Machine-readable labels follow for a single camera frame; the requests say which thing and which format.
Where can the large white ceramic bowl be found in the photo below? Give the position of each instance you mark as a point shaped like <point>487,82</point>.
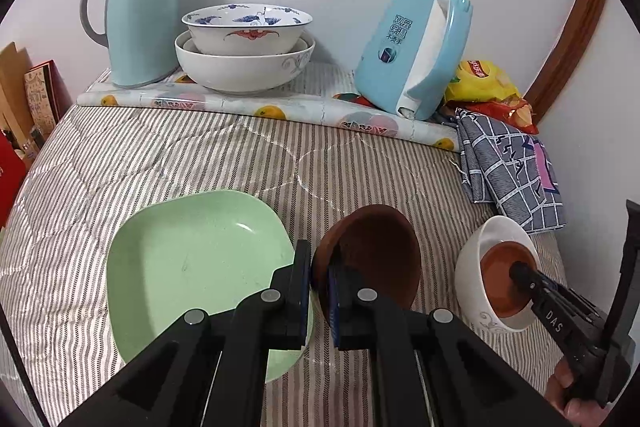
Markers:
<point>240,72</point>

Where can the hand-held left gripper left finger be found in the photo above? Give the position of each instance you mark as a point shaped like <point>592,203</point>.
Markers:
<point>300,287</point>

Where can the person's right hand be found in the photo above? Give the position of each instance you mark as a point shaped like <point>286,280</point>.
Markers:
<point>567,394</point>

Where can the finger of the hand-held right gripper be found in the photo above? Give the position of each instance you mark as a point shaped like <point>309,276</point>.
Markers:
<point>550,304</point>

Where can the striped grey blanket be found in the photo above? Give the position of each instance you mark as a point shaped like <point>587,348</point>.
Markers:
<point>125,157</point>

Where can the green plastic plate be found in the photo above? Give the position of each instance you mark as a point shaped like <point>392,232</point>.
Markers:
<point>195,267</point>

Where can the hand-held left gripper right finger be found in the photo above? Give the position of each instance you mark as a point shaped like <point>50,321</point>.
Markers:
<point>334,302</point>

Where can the red box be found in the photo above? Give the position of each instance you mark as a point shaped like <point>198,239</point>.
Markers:
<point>10,177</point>

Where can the blue tissue box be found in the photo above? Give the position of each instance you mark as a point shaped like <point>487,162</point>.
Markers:
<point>395,52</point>

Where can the blue checked cloth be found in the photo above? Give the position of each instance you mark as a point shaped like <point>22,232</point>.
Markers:
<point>505,172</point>

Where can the light blue thermos jug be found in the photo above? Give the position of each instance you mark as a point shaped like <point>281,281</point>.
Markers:
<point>140,17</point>

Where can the brown cardboard box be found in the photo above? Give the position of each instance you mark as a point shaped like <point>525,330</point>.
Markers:
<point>10,87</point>

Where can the red chip bag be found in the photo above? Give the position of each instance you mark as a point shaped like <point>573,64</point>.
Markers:
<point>515,112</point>

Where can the yellow chip bag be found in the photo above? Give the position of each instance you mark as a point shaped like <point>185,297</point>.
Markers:
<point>480,79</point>

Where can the white bowl with grey print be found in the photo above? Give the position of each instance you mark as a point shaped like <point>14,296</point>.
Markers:
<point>472,277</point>

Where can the fruit printed table mat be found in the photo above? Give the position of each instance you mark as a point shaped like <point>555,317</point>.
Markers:
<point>280,107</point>

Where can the brown wooden door frame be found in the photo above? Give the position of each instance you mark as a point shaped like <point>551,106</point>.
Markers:
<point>570,42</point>

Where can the blue red patterned bowl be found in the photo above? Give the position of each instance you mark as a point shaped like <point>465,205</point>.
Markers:
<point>245,34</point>

